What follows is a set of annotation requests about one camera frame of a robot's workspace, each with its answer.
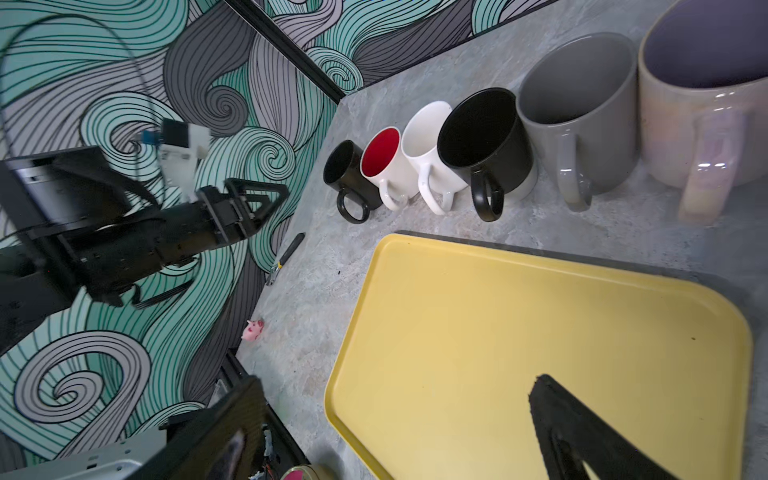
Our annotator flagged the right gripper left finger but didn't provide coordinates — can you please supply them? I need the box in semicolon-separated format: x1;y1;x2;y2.
129;376;266;479

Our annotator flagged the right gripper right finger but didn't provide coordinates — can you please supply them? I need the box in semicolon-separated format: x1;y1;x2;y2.
529;374;674;479

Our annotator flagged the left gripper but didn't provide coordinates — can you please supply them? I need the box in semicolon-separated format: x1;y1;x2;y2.
77;178;290;300

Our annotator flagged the black ceramic mug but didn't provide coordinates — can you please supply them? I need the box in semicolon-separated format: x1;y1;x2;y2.
323;140;383;224

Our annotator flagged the white ceramic mug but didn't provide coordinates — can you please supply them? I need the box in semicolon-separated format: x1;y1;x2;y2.
360;126;419;211

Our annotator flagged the white ribbed-base mug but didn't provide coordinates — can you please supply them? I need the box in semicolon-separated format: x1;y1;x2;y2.
401;100;467;215

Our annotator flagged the white-base black handle mug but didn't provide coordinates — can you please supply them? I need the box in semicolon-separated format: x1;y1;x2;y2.
437;87;538;222

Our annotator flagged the grey ceramic mug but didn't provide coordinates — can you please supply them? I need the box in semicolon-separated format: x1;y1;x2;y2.
516;32;639;212

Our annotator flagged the pink ceramic mug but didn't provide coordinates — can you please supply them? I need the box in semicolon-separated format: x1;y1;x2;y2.
639;0;767;225

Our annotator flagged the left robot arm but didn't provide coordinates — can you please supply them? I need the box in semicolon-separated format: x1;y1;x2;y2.
1;146;289;352

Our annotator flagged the small pink toy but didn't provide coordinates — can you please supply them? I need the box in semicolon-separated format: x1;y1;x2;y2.
241;319;265;342

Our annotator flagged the yellow plastic tray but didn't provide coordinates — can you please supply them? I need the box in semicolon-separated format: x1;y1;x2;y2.
324;234;753;479

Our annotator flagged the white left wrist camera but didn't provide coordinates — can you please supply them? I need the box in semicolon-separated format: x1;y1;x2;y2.
139;118;212;203

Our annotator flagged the black handled tool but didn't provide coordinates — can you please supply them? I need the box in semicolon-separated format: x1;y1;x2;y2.
266;232;306;286

